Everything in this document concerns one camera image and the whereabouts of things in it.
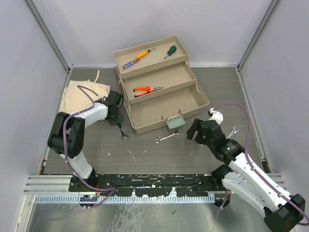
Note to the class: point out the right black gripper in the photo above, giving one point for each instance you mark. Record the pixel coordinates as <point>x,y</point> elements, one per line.
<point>195,126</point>

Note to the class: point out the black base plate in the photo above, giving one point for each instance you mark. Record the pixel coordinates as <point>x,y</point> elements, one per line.
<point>155,185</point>

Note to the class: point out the blue handled screwdriver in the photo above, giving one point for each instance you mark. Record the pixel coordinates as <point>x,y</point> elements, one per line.
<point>131,63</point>

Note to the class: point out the brown translucent toolbox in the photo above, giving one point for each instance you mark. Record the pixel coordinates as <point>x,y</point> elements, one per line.
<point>181,96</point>

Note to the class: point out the slotted cable duct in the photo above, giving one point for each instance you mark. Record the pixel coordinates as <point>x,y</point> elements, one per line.
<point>77,198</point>

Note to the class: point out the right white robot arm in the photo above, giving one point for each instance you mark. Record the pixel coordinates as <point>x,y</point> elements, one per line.
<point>280,210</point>

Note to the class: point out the beige cloth bag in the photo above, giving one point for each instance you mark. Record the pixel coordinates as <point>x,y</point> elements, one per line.
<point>79,94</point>

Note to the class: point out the yellow handled tool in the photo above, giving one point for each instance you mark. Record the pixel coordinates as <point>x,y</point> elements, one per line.
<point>142,54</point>

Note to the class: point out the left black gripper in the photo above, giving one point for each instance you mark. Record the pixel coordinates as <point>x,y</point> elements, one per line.
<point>119,119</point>

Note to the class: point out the orange handled pliers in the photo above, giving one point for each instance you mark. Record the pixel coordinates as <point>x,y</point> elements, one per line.
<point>146,90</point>

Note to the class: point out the large silver wrench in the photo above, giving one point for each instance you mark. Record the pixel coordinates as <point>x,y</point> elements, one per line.
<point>124,136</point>

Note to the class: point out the silver wrench near right arm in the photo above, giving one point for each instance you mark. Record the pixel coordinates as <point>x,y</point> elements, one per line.
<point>234,131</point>

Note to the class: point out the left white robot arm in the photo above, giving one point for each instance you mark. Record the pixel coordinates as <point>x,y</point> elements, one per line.
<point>67,134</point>

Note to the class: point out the green handled screwdriver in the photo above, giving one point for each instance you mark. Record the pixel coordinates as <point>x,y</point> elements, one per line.
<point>171,51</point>

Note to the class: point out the small silver wrench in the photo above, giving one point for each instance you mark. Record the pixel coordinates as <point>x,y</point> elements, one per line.
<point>159,139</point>

